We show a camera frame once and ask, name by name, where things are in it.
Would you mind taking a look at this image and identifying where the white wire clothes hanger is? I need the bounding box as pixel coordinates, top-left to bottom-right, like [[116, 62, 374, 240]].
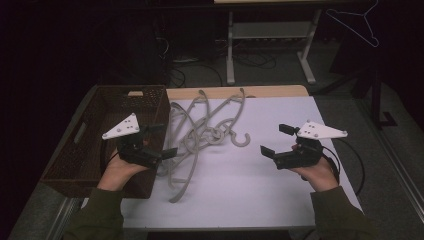
[[325, 0, 381, 48]]

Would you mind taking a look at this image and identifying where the metal floor rail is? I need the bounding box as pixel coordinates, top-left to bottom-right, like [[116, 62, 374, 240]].
[[354, 98, 424, 216]]

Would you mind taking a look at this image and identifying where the black floor cable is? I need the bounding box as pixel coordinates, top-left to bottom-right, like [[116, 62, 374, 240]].
[[233, 52, 278, 70], [168, 58, 224, 88]]

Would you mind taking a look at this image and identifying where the white table mat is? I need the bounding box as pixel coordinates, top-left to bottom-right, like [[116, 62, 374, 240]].
[[81, 95, 364, 231]]

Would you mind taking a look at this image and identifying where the white metal rack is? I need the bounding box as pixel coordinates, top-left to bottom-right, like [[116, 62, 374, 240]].
[[213, 0, 324, 86]]

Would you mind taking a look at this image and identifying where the brown woven basket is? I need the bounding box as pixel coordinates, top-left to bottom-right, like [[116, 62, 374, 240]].
[[39, 84, 172, 200]]

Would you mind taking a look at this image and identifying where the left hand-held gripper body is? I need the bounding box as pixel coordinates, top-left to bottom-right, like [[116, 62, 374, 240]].
[[101, 113, 162, 170]]

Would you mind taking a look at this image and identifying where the black metal stand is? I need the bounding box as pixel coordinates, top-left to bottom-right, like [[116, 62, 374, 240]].
[[319, 64, 399, 131]]

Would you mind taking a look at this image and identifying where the person's right hand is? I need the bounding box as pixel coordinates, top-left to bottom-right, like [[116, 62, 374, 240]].
[[289, 159, 339, 193]]

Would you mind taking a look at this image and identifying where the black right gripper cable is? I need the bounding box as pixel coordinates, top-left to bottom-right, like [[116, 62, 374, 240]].
[[321, 137, 366, 198]]

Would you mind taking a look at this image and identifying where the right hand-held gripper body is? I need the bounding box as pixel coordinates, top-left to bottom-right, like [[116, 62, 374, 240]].
[[273, 120, 348, 170]]

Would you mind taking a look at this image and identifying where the person's left hand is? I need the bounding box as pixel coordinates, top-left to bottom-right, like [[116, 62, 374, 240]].
[[97, 149, 149, 192]]

